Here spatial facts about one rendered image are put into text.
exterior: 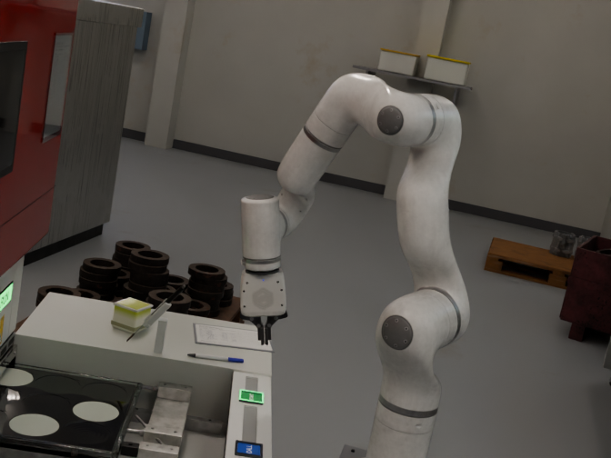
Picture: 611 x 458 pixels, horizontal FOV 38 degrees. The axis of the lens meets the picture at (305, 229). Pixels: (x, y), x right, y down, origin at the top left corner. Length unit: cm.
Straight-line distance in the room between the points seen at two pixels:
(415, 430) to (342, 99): 66
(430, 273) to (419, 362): 19
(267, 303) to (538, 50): 948
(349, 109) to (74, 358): 94
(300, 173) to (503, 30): 951
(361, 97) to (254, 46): 999
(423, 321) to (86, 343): 92
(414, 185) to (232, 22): 1017
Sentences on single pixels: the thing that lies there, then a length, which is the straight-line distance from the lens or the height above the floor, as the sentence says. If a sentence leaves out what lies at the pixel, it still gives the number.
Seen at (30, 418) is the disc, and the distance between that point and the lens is 202.
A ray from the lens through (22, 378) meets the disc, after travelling 220.
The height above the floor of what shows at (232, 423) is 96.
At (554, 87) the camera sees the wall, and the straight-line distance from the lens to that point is 1128.
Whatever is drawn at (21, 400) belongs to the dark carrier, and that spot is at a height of 90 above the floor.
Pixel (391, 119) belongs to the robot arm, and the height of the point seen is 166.
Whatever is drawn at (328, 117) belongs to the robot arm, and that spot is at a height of 163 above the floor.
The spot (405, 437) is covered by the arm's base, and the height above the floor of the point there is 106.
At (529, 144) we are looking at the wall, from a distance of 1130.
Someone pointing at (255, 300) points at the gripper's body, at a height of 120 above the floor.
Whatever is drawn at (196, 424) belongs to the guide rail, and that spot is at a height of 84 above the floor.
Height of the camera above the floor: 178
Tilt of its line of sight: 12 degrees down
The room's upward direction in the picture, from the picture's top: 11 degrees clockwise
